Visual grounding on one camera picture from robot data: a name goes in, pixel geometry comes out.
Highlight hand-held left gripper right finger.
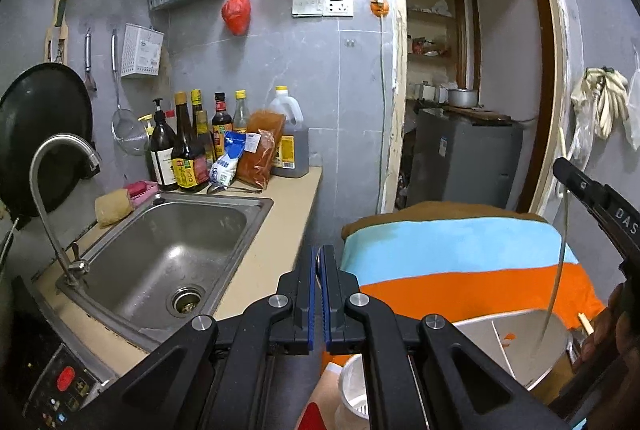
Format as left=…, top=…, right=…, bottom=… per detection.
left=322, top=246, right=571, bottom=430

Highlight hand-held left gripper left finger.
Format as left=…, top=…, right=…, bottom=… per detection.
left=70, top=247, right=317, bottom=430

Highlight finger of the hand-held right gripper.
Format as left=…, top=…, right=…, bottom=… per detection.
left=553, top=157, right=608, bottom=223

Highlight white plastic utensil holder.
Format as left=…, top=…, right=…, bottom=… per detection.
left=334, top=352, right=372, bottom=430

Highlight steel pot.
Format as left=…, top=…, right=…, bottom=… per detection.
left=450, top=307, right=575, bottom=393

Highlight person's right hand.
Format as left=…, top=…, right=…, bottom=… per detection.
left=572, top=282, right=640, bottom=373

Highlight cream rubber gloves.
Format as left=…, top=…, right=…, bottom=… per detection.
left=570, top=66, right=631, bottom=141

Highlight clear plastic bag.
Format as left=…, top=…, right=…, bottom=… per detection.
left=623, top=68, right=640, bottom=151

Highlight beige red packet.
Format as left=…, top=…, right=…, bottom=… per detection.
left=295, top=360, right=351, bottom=430

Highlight grey cabinet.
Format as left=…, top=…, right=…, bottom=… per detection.
left=406, top=108, right=524, bottom=211

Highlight striped brown blue orange cloth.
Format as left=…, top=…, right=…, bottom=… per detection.
left=341, top=201, right=608, bottom=351

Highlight metal ladle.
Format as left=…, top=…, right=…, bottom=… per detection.
left=206, top=182, right=263, bottom=195

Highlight aluminium cooking pot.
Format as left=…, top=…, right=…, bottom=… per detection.
left=446, top=87, right=479, bottom=109

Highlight stainless steel sink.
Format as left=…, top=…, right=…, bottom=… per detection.
left=56, top=191, right=274, bottom=345

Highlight large oil jug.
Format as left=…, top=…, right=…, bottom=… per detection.
left=264, top=85, right=310, bottom=179

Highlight white blue packet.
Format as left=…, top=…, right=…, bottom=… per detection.
left=208, top=131, right=247, bottom=187

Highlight red chili powder bag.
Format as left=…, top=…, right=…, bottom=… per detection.
left=235, top=109, right=286, bottom=189

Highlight large soy sauce bottle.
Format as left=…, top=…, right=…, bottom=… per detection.
left=171, top=92, right=210, bottom=193

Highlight dark red cap sauce bottle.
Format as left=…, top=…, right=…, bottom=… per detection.
left=211, top=92, right=234, bottom=161

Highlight clear yellow cap bottle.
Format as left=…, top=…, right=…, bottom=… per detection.
left=232, top=90, right=251, bottom=135

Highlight pink soap dish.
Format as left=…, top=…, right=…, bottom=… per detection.
left=125, top=180, right=159, bottom=201

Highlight dark pump bottle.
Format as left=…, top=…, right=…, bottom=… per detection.
left=149, top=98, right=180, bottom=192

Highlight green label sauce bottle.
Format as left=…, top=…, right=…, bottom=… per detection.
left=190, top=88, right=216, bottom=167

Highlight yellow sponge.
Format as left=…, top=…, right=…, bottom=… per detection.
left=94, top=189, right=135, bottom=229

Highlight induction cooker control panel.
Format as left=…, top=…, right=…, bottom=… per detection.
left=20, top=341, right=118, bottom=430

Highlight curved steel faucet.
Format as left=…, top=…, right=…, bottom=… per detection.
left=29, top=134, right=102, bottom=289

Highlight red plastic bag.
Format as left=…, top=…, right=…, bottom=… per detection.
left=221, top=0, right=252, bottom=36

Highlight black wok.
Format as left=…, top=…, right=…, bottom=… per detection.
left=0, top=62, right=95, bottom=221

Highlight wooden spatula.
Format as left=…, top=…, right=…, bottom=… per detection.
left=44, top=0, right=76, bottom=64

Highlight wooden door frame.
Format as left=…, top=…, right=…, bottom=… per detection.
left=377, top=0, right=573, bottom=223

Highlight wooden wall shelf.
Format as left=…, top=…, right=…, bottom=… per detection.
left=404, top=0, right=470, bottom=101

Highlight wire mesh strainer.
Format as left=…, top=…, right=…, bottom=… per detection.
left=110, top=28, right=151, bottom=157

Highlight orange wall plug with cable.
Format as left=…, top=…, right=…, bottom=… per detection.
left=369, top=0, right=392, bottom=205

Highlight wall switch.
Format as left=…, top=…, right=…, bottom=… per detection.
left=291, top=0, right=325, bottom=17

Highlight white slotted wall caddy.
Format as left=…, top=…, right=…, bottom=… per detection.
left=120, top=23, right=166, bottom=80

